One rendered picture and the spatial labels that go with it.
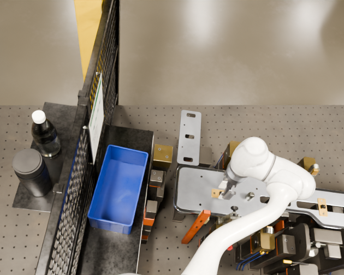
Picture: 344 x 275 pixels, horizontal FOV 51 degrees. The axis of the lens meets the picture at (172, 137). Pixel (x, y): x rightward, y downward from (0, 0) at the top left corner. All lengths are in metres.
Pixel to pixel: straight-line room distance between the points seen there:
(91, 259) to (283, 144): 1.28
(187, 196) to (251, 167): 0.43
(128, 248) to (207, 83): 2.03
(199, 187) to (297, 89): 2.07
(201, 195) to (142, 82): 1.69
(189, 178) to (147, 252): 0.43
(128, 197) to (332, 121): 1.44
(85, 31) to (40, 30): 2.03
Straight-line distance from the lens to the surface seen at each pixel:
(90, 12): 1.40
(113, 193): 1.51
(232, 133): 2.11
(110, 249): 1.45
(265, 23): 3.90
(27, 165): 0.94
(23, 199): 1.11
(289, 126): 2.28
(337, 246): 1.55
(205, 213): 1.34
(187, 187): 1.58
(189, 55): 3.35
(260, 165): 1.23
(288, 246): 1.50
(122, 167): 1.55
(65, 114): 1.21
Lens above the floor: 2.45
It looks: 60 degrees down
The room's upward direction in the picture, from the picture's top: 16 degrees clockwise
